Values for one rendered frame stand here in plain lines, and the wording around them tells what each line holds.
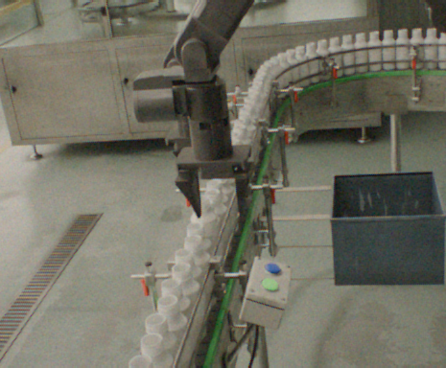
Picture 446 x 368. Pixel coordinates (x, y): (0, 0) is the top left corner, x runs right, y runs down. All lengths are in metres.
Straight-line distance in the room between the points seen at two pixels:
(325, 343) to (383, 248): 1.13
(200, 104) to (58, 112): 4.52
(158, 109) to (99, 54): 4.24
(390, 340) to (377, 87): 1.09
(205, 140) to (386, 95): 2.28
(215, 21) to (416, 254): 1.27
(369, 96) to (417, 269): 1.29
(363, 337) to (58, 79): 3.17
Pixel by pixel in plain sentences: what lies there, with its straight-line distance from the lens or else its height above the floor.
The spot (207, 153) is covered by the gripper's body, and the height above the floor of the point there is 1.50.
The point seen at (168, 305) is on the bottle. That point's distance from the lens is 1.31.
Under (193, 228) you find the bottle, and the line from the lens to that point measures 1.55.
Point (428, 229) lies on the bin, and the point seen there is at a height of 0.91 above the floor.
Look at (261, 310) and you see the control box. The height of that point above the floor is 1.08.
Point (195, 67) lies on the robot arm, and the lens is 0.92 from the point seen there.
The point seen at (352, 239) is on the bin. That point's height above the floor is 0.88.
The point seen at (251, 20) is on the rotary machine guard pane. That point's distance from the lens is 4.93.
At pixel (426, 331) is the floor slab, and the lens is 3.17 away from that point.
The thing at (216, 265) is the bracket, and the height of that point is 1.11.
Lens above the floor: 1.85
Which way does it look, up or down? 24 degrees down
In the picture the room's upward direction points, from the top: 7 degrees counter-clockwise
